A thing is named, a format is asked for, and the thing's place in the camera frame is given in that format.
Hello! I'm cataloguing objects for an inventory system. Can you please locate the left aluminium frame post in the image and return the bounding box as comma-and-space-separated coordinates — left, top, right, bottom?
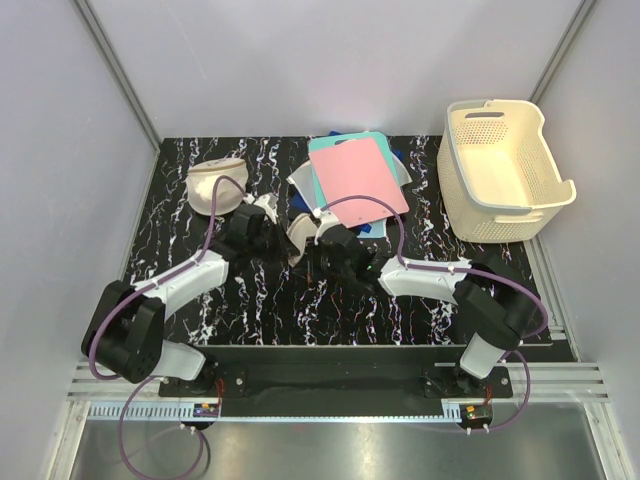
71, 0, 162, 152

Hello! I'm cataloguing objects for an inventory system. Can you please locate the pink plastic board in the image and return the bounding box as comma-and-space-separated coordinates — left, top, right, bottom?
307, 138, 409, 227

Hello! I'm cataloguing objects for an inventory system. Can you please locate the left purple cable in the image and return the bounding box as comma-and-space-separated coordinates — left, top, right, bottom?
88, 175, 259, 477

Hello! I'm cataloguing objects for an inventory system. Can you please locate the aluminium frame post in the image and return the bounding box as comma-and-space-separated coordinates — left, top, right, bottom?
529, 0, 599, 104
71, 0, 162, 152

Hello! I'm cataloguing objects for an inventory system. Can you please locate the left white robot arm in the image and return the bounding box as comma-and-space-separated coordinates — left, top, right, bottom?
81, 202, 298, 396

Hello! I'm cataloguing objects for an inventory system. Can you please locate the teal plastic board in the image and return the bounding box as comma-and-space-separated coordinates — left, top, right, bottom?
307, 129, 408, 213

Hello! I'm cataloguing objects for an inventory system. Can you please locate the far mesh laundry bag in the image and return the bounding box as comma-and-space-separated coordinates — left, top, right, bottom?
186, 157, 249, 216

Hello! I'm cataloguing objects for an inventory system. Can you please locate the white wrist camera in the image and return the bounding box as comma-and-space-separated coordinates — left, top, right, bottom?
253, 193, 278, 224
313, 208, 340, 245

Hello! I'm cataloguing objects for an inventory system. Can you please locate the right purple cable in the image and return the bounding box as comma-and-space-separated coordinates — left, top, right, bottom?
317, 194, 550, 432

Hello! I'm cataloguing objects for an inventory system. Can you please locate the right aluminium frame post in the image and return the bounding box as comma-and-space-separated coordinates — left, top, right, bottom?
529, 0, 599, 104

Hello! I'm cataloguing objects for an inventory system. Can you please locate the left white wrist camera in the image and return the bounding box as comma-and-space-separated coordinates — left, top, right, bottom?
253, 193, 278, 224

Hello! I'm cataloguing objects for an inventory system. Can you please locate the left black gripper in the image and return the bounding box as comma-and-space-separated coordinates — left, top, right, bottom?
247, 217, 299, 264

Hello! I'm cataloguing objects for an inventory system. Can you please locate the cream plastic laundry basket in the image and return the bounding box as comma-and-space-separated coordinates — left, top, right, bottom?
437, 99, 577, 244

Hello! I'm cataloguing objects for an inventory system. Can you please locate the mesh laundry bag with glasses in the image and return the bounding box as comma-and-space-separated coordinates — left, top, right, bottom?
286, 213, 318, 267

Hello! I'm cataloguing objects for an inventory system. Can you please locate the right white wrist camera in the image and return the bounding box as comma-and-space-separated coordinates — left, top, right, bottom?
313, 208, 340, 245

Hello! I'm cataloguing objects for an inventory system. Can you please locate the light blue board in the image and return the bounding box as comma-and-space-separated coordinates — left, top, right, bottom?
353, 219, 387, 240

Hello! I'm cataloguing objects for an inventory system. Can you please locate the white slotted cable duct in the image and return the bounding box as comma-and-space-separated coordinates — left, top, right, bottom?
88, 401, 461, 424

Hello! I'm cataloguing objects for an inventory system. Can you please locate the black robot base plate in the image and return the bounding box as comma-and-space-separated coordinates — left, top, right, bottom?
159, 346, 513, 421

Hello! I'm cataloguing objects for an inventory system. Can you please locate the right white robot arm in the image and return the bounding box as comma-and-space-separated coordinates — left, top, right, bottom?
313, 224, 549, 397

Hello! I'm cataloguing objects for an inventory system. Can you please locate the purple cable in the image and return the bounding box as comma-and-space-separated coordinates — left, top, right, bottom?
317, 194, 550, 432
88, 175, 259, 477

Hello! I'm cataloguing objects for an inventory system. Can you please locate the dark blue board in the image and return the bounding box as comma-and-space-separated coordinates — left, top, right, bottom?
291, 131, 403, 213

